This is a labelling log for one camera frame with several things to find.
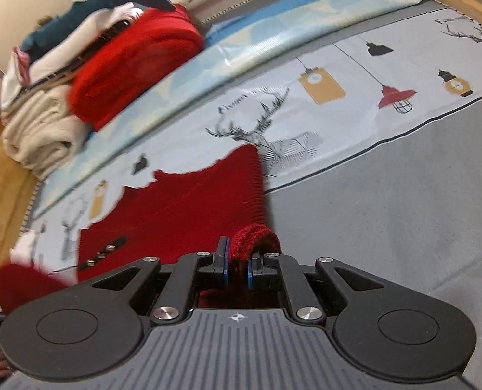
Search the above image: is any light blue patterned blanket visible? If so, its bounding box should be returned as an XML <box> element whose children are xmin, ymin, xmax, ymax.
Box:
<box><xmin>33</xmin><ymin>0</ymin><xmax>435</xmax><ymax>212</ymax></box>

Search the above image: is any folded red blanket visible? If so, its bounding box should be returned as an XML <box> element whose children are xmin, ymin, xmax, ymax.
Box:
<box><xmin>69</xmin><ymin>4</ymin><xmax>206</xmax><ymax>131</ymax></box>

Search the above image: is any dark red knit sweater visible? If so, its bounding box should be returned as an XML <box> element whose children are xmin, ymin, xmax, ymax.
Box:
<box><xmin>0</xmin><ymin>144</ymin><xmax>283</xmax><ymax>314</ymax></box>

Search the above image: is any small white garment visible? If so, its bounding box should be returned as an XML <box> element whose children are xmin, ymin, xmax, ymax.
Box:
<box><xmin>10</xmin><ymin>231</ymin><xmax>43</xmax><ymax>271</ymax></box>

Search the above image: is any folded white bedding stack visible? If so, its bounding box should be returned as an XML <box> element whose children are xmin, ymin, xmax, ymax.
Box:
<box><xmin>0</xmin><ymin>2</ymin><xmax>146</xmax><ymax>111</ymax></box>

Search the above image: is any grey deer print bedsheet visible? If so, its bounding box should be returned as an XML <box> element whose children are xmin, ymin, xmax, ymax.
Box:
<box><xmin>19</xmin><ymin>0</ymin><xmax>482</xmax><ymax>318</ymax></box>

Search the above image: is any folded cream fleece blanket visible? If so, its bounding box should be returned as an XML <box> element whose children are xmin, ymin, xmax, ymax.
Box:
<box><xmin>1</xmin><ymin>84</ymin><xmax>92</xmax><ymax>180</ymax></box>

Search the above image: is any wooden headboard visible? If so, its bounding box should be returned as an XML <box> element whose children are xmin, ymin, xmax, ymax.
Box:
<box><xmin>0</xmin><ymin>103</ymin><xmax>36</xmax><ymax>297</ymax></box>

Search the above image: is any dark blue shark plush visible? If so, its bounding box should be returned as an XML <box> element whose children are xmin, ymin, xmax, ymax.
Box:
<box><xmin>20</xmin><ymin>0</ymin><xmax>177</xmax><ymax>57</ymax></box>

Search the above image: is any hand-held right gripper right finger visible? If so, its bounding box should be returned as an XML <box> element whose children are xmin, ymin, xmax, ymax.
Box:
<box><xmin>246</xmin><ymin>251</ymin><xmax>383</xmax><ymax>328</ymax></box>

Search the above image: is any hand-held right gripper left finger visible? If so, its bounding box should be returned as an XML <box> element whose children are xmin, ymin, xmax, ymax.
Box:
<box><xmin>90</xmin><ymin>236</ymin><xmax>230</xmax><ymax>326</ymax></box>

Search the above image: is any white and pink folded cloth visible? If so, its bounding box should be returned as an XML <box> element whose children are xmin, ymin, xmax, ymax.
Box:
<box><xmin>12</xmin><ymin>46</ymin><xmax>31</xmax><ymax>87</ymax></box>

